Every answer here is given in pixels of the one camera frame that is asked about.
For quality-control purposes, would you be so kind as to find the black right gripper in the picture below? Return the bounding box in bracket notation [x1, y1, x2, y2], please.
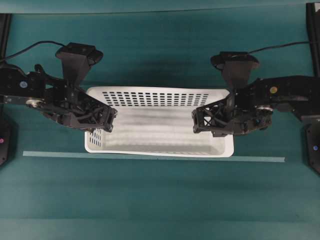
[191, 78, 273, 138]

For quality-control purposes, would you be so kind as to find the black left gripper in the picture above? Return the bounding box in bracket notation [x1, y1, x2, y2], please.
[27, 64, 118, 133]

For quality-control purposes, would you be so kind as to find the white perforated plastic basket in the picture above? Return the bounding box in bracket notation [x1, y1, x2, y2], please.
[84, 86, 234, 158]

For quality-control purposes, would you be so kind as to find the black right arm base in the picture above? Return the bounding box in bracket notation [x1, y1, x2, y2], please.
[302, 114, 320, 175]

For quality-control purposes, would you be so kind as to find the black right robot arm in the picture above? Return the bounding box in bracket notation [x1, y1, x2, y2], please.
[191, 75, 320, 138]

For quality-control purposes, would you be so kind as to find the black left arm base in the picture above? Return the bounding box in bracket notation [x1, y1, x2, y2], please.
[0, 117, 18, 168]

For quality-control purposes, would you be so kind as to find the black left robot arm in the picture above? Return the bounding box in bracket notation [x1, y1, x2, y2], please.
[0, 63, 118, 133]

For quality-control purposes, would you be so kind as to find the pale green tape strip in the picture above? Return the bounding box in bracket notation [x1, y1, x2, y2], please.
[22, 151, 286, 164]

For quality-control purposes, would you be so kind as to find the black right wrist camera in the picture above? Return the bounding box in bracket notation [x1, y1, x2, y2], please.
[210, 51, 260, 90]

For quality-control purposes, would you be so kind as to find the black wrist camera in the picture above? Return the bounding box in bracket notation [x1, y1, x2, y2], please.
[210, 51, 260, 90]
[55, 42, 104, 88]

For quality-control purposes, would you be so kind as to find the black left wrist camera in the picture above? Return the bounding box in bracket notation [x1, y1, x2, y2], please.
[55, 42, 104, 88]

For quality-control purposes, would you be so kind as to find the black left camera cable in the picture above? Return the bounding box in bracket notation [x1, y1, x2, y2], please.
[0, 41, 67, 63]

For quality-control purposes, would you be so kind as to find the black camera cable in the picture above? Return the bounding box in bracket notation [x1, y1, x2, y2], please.
[246, 41, 320, 55]
[0, 41, 67, 63]

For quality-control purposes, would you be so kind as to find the black right camera cable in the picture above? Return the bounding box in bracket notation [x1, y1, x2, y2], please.
[246, 41, 320, 55]

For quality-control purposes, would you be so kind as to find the black left frame rail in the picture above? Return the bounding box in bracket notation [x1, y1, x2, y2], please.
[0, 13, 13, 59]

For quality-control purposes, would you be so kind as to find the black frame rail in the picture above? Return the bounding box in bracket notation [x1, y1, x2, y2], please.
[0, 13, 13, 59]
[306, 2, 320, 77]

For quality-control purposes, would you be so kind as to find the black right frame rail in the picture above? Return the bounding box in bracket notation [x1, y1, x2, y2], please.
[306, 2, 320, 77]

